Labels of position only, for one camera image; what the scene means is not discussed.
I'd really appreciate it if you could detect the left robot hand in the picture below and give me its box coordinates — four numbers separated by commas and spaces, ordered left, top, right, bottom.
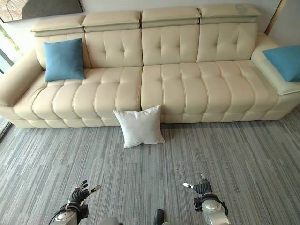
68, 180, 102, 205

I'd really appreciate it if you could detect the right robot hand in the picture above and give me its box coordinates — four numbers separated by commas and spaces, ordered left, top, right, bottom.
183, 172, 213, 195

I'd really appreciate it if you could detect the cream leather sofa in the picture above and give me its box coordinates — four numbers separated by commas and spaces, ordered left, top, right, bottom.
0, 3, 300, 129

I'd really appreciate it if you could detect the silver robot leg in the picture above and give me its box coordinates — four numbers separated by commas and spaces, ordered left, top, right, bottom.
97, 217, 123, 225

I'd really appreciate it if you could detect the dark robot foot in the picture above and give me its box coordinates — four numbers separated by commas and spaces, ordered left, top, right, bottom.
153, 209, 165, 225

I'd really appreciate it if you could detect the white square cushion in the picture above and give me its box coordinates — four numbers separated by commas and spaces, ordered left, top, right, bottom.
113, 105, 165, 149

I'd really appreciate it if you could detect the blue square cushion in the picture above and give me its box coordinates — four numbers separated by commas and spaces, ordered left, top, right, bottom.
43, 38, 87, 83
262, 45, 300, 83

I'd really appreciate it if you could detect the gold wall trim strip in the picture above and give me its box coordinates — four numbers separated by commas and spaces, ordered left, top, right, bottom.
264, 0, 287, 36

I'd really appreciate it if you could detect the framed wall picture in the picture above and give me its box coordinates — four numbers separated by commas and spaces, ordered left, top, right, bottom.
0, 0, 84, 23

